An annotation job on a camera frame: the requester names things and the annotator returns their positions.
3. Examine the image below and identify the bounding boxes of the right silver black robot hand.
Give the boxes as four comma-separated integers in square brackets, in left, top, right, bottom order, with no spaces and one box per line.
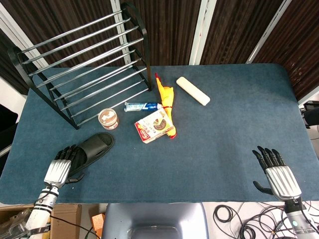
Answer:
[252,146,302,201]

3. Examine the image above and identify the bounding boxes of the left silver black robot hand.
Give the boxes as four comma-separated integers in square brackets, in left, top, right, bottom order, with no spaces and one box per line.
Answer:
[44,144,85,188]

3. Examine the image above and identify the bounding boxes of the black rubber slipper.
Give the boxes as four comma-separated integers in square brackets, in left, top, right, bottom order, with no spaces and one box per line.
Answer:
[67,132,116,179]

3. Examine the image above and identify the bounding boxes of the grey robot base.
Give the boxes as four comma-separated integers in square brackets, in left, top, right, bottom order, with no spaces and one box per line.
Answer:
[101,203,208,239]

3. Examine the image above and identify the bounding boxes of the black chrome shoe rack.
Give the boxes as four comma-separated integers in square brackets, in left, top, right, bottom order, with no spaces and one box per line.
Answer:
[7,2,152,130]

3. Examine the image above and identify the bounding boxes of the brown cardboard box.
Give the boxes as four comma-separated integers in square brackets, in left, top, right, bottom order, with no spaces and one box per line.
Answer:
[0,203,83,239]

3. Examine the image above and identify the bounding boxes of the orange block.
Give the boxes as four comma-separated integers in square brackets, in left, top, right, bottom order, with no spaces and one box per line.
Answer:
[91,213,106,237]

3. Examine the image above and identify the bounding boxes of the black chair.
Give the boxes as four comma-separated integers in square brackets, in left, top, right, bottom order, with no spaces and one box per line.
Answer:
[0,103,19,172]

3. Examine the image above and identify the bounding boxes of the clear snack jar red label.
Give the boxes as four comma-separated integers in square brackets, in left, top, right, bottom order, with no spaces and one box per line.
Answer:
[98,108,120,130]

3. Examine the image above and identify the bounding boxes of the black equipment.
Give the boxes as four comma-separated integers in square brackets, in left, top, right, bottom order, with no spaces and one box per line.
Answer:
[300,101,319,129]

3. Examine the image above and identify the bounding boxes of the blue felt table cover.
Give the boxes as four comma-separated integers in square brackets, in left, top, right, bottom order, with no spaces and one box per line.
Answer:
[0,63,319,205]

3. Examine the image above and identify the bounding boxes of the blue white toothpaste tube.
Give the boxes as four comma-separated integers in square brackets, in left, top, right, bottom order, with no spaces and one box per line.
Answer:
[124,101,163,113]

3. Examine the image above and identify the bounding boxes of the red white snack carton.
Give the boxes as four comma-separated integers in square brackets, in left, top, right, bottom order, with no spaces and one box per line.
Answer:
[134,108,174,144]

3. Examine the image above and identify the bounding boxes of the cream rectangular bar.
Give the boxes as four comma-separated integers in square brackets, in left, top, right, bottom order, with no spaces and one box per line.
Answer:
[176,76,211,107]

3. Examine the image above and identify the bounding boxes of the yellow rubber chicken toy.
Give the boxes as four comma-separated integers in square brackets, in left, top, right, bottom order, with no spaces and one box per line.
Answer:
[155,72,178,139]

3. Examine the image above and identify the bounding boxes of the black floor cables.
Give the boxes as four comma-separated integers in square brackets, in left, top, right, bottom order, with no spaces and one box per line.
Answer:
[214,200,319,239]

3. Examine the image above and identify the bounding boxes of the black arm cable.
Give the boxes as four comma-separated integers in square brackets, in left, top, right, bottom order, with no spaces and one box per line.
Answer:
[49,215,100,239]

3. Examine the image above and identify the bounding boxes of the white partition post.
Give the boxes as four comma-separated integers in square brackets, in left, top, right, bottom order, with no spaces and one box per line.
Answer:
[111,0,132,67]
[189,0,217,65]
[245,0,292,64]

